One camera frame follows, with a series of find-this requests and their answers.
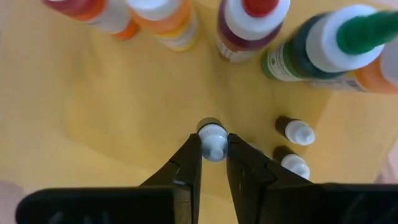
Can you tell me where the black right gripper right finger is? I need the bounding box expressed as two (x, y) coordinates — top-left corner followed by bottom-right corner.
(226, 133), (398, 224)

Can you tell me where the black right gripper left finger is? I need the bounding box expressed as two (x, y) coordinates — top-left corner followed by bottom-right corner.
(15, 133), (203, 224)

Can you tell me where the small green dropper bottle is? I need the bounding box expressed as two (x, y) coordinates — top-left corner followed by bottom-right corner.
(272, 145), (311, 180)

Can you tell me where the slim orange bottle yellow cap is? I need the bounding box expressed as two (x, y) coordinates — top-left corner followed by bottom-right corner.
(306, 37), (398, 95)

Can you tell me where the large green bottle green cap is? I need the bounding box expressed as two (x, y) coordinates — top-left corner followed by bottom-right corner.
(261, 3), (398, 82)

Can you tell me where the large orange bottle yellow cap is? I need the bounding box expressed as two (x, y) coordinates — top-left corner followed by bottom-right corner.
(126, 0), (200, 52)

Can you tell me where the large dark-red bottle red cap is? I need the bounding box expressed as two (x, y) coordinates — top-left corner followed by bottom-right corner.
(216, 0), (292, 63)

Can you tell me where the yellow translucent plastic bin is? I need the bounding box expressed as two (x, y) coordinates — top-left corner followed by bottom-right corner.
(0, 0), (398, 224)

